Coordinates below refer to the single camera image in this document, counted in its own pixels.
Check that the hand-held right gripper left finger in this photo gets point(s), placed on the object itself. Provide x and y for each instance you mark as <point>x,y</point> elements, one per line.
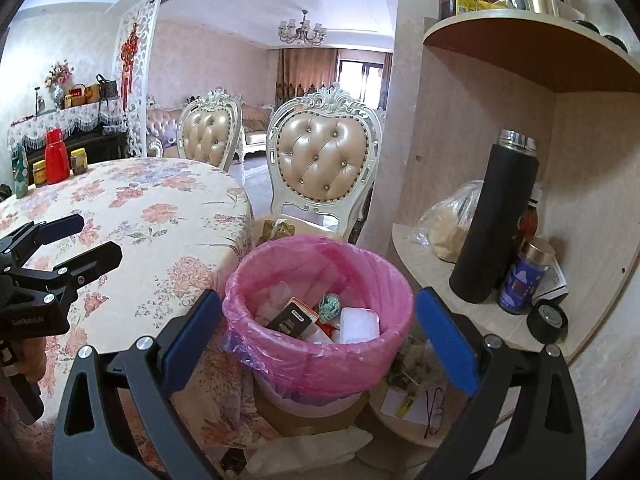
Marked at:
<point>192,335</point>

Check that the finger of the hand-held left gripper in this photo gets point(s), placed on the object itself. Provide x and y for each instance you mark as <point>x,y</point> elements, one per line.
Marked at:
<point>87,267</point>
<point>57,230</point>

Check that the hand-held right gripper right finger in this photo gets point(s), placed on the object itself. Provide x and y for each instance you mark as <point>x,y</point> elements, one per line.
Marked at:
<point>445,340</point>

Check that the white foam block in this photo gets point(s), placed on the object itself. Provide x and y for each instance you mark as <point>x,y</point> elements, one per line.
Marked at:
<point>360,325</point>

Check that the white foam sheet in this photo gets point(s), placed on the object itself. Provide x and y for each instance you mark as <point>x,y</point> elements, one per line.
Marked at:
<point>272,300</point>

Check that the small black box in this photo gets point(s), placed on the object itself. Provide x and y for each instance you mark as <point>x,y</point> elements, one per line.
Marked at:
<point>290,317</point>

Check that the orange foam fruit net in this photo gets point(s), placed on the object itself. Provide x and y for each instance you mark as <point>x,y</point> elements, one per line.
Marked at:
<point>330,328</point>

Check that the green white net ball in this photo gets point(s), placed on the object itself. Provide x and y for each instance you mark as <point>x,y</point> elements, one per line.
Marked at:
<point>329,307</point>

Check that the pink-lined trash bin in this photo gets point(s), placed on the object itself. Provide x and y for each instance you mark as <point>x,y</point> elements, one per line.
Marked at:
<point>320,365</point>

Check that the waste bin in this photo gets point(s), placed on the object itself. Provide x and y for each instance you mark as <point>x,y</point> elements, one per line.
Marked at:
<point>310,407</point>

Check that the person's left hand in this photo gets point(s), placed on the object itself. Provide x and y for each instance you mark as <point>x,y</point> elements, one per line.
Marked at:
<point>34,360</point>

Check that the yellow label glass jar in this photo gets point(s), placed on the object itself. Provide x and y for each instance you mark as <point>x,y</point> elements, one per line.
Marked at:
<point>40,174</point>

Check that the red thermos jug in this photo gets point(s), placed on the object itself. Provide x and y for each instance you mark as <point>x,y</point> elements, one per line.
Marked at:
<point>56,160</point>

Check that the dark pickle glass jar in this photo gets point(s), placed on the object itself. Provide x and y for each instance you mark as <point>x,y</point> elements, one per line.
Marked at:
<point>78,162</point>

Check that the eyeglasses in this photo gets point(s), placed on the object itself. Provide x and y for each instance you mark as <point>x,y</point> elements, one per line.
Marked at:
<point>435,410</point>

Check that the green painted vase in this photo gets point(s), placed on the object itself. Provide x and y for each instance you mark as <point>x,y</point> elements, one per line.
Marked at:
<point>20,170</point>

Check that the white paper sheet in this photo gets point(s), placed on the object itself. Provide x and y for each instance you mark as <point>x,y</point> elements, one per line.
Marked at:
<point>400,405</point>

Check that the dark upright piano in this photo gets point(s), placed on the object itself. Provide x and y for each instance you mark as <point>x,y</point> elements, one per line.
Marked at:
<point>100,147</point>

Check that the blue jar gold lid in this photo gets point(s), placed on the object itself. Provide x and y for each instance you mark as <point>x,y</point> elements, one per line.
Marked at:
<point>522,280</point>

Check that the black tape roll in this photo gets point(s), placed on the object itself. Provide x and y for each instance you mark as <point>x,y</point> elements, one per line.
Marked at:
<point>547,320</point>

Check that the floral lace piano cover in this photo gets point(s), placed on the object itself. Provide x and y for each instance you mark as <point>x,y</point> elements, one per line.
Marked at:
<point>70,117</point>

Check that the clear plastic bag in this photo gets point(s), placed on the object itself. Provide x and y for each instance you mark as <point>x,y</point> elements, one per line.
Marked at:
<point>450,225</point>

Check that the black thermos flask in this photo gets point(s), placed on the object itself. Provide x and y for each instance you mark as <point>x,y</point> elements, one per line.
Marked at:
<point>492,220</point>

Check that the woven gift basket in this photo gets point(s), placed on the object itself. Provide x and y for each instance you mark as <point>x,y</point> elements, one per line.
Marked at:
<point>75,96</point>

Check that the brown glass bottle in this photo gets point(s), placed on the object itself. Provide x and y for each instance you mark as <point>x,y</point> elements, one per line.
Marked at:
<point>527,225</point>

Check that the brown cardboard sheet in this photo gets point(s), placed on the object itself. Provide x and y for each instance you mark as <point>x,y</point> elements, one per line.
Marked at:
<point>310,422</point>

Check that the beige tufted sofa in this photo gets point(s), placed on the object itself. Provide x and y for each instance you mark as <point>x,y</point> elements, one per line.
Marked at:
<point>162,125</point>

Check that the dark handbag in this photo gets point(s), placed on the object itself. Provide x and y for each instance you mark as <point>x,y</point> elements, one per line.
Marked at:
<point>107,87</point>

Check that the pink flower bouquet vase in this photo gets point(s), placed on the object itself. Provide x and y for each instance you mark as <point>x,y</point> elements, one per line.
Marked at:
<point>59,75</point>

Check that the white plastic bag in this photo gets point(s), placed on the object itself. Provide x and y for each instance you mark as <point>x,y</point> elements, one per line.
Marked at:
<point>310,452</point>

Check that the white carved padded chair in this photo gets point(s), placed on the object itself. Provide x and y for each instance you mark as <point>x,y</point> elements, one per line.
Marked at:
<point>207,135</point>
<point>325,155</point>

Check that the red knot ornament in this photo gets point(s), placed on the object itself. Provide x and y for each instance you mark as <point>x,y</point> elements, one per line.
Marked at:
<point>129,55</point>

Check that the white lattice screen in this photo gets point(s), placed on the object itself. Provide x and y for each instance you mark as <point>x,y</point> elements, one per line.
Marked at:
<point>150,60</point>

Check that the wooden corner shelf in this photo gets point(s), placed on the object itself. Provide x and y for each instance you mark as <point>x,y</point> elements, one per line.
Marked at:
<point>575,135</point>

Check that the balcony window door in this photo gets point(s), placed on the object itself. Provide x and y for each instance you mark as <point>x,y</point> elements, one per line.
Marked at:
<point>360,82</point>

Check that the brown patterned curtain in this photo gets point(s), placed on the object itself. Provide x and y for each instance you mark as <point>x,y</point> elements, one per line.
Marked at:
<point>305,70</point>

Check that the chandelier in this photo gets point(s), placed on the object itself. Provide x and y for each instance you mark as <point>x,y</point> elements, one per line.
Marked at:
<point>302,30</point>

